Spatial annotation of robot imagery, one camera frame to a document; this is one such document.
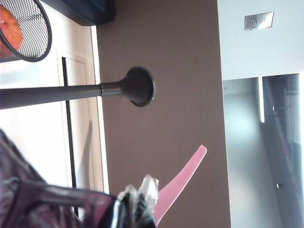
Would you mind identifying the plastic-wrapped black right gripper finger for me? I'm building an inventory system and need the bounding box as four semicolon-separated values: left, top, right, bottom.
117;175;159;228

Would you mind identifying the dark translucent cup with handle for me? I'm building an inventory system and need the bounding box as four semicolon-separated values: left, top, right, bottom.
0;128;126;228

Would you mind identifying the black kettle with spout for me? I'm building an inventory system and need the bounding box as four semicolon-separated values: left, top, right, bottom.
0;66;157;110

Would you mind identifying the pink plastic watering can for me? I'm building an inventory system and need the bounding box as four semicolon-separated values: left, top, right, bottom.
153;144;208;225

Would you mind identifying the wide brown desk partition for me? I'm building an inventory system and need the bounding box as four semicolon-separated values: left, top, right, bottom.
96;0;232;228

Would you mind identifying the long ceiling light strip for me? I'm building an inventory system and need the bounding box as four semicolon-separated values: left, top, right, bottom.
258;75;266;124

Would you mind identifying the dark blue box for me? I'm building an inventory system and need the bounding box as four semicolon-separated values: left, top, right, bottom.
42;0;117;26

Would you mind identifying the black mesh basket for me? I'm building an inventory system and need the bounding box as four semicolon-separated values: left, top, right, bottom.
0;0;53;63

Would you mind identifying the orange item in basket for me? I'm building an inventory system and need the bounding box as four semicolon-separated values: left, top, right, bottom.
0;4;23;57

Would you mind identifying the metal wall plate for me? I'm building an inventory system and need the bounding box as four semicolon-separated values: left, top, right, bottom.
244;11;275;31

